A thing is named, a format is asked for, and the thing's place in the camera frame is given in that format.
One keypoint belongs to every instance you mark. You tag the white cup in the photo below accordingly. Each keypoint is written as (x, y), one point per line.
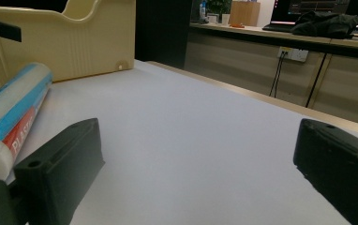
(226, 19)

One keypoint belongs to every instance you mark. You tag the small orange object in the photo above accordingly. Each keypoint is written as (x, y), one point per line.
(237, 25)

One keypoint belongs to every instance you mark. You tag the clear bottle blue cap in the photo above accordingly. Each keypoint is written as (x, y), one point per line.
(202, 11)

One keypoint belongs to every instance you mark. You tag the white wall socket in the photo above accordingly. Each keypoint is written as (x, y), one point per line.
(294, 54)

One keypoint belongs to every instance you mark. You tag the long beige counter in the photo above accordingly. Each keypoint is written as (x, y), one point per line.
(246, 62)

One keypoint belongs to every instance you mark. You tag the green potted plant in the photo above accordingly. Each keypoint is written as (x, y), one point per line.
(219, 6)

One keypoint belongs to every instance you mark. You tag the black keyboard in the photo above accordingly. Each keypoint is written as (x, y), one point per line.
(277, 27)

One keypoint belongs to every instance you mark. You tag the computer monitor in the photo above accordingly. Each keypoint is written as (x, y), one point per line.
(308, 7)

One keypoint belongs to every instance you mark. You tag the wooden box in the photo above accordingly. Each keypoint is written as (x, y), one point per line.
(244, 13)

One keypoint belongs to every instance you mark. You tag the black cloth bundle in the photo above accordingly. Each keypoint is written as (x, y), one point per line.
(324, 24)

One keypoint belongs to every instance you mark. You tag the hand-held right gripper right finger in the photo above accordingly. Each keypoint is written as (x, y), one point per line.
(339, 159)

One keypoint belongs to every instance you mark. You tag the plastic wrap roll blue label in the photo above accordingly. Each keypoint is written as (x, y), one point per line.
(14, 109)

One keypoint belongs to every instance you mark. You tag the cream plastic dispenser box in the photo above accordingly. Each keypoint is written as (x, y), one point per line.
(74, 47)

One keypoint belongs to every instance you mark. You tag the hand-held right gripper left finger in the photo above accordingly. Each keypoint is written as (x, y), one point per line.
(60, 168)

